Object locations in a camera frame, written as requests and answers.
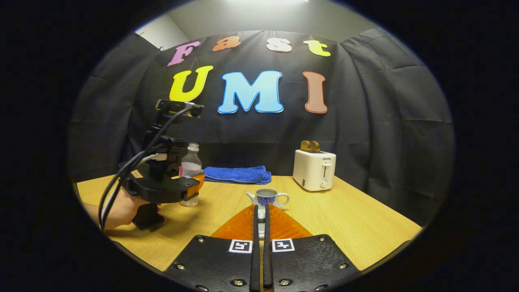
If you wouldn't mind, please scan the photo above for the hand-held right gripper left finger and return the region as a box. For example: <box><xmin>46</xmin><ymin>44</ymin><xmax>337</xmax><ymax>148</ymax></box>
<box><xmin>164</xmin><ymin>204</ymin><xmax>260</xmax><ymax>292</ymax></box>

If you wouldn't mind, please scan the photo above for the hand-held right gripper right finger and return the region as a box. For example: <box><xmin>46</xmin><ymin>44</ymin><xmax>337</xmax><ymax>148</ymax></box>
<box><xmin>263</xmin><ymin>204</ymin><xmax>362</xmax><ymax>292</ymax></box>

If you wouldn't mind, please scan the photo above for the clear plastic water bottle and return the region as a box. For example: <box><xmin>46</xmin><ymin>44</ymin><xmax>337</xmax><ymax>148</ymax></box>
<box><xmin>179</xmin><ymin>142</ymin><xmax>202</xmax><ymax>207</ymax></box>

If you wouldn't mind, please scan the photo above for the white blue-flowered teacup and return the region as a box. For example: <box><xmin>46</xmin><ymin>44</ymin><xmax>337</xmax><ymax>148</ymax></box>
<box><xmin>246</xmin><ymin>189</ymin><xmax>290</xmax><ymax>210</ymax></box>

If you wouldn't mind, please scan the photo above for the blue folded towel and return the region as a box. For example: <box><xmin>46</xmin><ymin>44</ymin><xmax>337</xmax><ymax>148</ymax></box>
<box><xmin>202</xmin><ymin>165</ymin><xmax>272</xmax><ymax>185</ymax></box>

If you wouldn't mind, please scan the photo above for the white toaster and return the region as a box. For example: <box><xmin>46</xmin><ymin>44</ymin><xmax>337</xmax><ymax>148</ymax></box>
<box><xmin>293</xmin><ymin>149</ymin><xmax>337</xmax><ymax>192</ymax></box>

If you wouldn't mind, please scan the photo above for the ceiling light panel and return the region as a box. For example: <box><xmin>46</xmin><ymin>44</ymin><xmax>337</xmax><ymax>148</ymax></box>
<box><xmin>223</xmin><ymin>0</ymin><xmax>309</xmax><ymax>5</ymax></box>

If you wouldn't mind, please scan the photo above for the white cable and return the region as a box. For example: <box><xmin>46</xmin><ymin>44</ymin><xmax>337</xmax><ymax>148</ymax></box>
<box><xmin>103</xmin><ymin>152</ymin><xmax>168</xmax><ymax>228</ymax></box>

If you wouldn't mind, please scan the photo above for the black cable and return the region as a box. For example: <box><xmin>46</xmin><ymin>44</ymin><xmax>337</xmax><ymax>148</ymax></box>
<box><xmin>99</xmin><ymin>103</ymin><xmax>196</xmax><ymax>232</ymax></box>

